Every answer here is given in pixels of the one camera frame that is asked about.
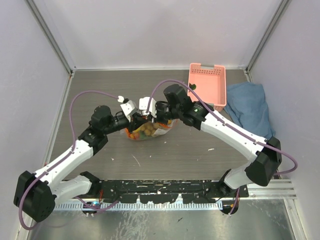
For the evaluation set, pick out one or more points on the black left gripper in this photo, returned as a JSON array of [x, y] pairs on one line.
[[136, 121]]

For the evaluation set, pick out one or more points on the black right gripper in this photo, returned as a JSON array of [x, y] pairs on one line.
[[158, 105]]

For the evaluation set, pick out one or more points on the brown longan bunch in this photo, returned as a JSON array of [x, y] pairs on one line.
[[147, 130]]

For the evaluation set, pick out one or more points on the clear zip bag orange zipper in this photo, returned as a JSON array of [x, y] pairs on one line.
[[136, 122]]

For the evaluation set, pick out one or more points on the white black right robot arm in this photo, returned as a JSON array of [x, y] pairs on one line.
[[263, 155]]

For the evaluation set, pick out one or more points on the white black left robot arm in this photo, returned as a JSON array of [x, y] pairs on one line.
[[39, 192]]

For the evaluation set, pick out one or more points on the small green leaf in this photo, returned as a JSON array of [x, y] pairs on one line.
[[192, 86]]

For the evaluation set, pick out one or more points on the pink plastic basket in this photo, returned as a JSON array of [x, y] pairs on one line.
[[211, 84]]

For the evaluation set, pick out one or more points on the blue cloth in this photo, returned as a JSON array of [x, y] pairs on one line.
[[247, 106]]

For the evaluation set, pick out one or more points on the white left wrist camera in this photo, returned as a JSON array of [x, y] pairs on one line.
[[128, 107]]

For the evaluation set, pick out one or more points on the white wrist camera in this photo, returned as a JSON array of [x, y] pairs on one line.
[[128, 107], [147, 106]]

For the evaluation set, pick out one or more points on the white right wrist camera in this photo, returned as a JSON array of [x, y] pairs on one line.
[[147, 106]]

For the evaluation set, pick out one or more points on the white slotted cable duct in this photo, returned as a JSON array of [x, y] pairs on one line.
[[75, 205]]

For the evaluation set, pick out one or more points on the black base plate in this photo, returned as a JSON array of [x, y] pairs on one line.
[[159, 191]]

